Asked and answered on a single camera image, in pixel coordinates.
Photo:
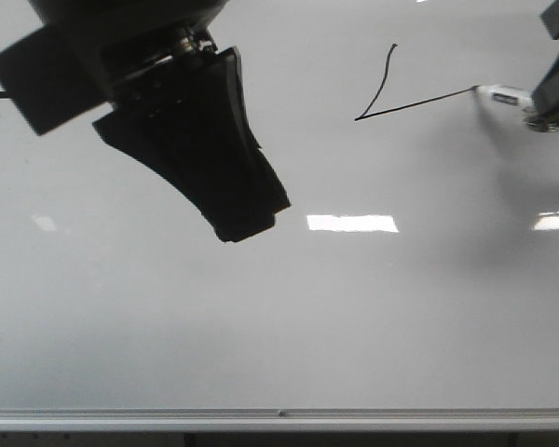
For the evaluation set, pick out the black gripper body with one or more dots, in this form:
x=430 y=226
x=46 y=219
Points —
x=66 y=68

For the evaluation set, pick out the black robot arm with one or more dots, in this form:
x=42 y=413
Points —
x=188 y=43

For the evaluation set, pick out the white whiteboard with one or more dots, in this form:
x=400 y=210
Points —
x=417 y=267

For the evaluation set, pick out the aluminium whiteboard tray rail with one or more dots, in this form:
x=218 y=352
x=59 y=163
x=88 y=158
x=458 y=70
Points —
x=268 y=420

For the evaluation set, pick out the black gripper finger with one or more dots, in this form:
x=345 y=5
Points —
x=186 y=121

